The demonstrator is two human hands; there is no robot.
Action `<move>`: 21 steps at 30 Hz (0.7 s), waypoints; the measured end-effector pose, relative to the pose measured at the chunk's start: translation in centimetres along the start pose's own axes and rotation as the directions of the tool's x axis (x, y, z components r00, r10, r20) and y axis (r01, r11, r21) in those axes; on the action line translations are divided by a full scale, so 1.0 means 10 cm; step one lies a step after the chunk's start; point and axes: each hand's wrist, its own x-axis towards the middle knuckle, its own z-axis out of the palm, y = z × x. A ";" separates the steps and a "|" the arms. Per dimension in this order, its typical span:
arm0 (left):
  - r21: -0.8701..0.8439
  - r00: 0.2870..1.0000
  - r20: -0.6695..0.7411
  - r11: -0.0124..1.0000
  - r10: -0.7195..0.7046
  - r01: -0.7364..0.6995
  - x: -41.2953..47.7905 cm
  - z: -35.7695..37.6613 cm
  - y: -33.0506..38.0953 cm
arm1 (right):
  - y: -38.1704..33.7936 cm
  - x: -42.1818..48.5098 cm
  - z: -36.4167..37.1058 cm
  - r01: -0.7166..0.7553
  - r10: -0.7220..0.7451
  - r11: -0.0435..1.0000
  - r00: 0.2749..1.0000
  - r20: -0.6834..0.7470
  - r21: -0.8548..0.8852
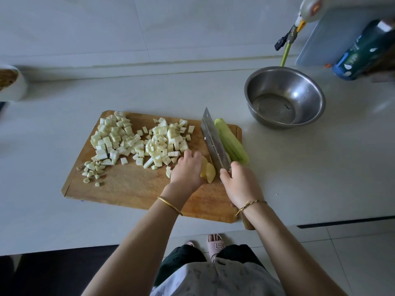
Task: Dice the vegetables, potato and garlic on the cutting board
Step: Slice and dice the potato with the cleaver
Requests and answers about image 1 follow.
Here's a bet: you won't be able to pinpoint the person's right hand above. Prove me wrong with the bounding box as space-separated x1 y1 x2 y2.
219 161 265 210

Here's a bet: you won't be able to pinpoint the person's left hand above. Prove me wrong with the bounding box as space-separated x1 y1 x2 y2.
162 150 209 207

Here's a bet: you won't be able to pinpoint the peeled yellow potato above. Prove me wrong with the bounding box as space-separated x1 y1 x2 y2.
199 157 217 184

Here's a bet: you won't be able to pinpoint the pile of white diced vegetable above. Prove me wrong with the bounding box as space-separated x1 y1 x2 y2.
135 117 196 179

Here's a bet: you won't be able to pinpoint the peeled green cucumber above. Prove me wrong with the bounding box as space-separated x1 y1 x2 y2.
214 118 251 165

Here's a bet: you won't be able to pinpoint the cleaver with wooden handle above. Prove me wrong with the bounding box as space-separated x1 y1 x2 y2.
201 107 255 231

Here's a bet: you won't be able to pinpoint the pile of garlic cloves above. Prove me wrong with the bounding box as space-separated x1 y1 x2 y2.
75 158 107 187

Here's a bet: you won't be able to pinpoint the person's right forearm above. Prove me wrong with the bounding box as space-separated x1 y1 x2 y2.
237 201 348 296

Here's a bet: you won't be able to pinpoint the person's left forearm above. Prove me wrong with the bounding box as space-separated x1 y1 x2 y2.
81 200 183 296

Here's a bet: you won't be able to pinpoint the person's right foot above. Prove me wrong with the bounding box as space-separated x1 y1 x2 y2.
206 234 228 263

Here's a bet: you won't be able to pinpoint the gold bangle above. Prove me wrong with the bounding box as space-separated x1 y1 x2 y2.
156 196 184 216

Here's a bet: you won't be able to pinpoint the wooden cutting board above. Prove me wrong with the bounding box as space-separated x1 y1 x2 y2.
61 110 243 224

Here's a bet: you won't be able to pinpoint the dark green trousers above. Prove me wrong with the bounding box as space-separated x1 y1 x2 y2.
153 243 266 287

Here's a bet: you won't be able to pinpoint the white patterned garment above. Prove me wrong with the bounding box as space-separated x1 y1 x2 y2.
150 259 288 296

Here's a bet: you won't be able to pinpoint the deep stainless steel bowl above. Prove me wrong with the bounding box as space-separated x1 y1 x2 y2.
244 66 327 129

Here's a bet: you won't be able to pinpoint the light blue plastic board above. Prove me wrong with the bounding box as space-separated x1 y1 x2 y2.
295 6 395 67

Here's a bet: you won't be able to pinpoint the dark green bottle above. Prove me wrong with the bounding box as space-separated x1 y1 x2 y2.
332 19 395 81

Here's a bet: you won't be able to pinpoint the white bowl of noodles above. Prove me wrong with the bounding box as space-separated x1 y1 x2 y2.
0 66 28 102

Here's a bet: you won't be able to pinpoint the braided cord bracelet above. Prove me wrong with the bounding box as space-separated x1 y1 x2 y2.
233 199 269 219

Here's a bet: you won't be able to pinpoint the wall tap with hose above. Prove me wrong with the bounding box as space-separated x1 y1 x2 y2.
274 24 299 52

